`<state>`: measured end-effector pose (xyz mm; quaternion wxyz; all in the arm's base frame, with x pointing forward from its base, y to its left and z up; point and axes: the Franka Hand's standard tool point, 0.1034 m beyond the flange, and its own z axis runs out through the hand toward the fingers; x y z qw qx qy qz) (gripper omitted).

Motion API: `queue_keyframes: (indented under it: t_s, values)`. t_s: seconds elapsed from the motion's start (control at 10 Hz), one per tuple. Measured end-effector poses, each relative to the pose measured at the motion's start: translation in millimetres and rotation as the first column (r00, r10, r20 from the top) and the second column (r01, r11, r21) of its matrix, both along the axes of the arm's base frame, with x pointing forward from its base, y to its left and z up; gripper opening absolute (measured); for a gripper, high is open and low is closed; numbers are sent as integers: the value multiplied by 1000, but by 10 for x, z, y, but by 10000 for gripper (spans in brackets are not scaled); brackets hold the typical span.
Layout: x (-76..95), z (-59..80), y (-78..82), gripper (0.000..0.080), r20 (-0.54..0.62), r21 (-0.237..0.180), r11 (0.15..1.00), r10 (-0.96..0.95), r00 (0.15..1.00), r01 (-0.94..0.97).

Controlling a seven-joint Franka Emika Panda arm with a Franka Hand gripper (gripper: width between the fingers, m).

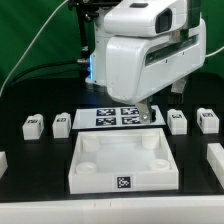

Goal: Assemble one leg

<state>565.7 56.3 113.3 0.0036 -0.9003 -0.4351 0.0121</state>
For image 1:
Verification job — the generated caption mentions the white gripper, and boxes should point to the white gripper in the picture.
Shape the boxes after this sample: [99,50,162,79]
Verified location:
[106,19,206,124]

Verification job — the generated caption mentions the white square table top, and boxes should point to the white square table top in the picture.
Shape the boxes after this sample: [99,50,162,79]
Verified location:
[68,128,179,194]

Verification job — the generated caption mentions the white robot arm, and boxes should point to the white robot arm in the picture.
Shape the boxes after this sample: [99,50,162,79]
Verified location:
[86,0,206,124]

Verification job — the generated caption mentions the white marker sheet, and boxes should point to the white marker sheet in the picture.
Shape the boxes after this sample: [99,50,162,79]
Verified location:
[71,105,167,130]

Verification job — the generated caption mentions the white block right edge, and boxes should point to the white block right edge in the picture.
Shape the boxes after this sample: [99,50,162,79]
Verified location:
[207,143,224,189]

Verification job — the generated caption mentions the white block edge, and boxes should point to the white block edge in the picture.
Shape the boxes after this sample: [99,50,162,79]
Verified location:
[0,152,8,179]
[207,143,224,189]

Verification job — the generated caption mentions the white block left edge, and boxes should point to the white block left edge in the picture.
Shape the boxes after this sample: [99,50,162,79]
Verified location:
[0,152,8,179]

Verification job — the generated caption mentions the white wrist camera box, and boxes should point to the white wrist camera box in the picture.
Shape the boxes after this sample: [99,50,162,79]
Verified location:
[103,0,202,38]

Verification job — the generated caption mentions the white front rail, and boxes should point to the white front rail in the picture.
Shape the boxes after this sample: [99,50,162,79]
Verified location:
[0,196,224,224]

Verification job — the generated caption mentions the black camera stand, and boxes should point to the black camera stand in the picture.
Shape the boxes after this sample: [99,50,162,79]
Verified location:
[68,0,122,59]

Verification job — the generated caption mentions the white cable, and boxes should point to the white cable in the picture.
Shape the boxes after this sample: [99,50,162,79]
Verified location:
[0,0,69,98]

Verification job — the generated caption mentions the black cable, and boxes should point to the black cable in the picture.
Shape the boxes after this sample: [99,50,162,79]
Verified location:
[6,59,88,88]

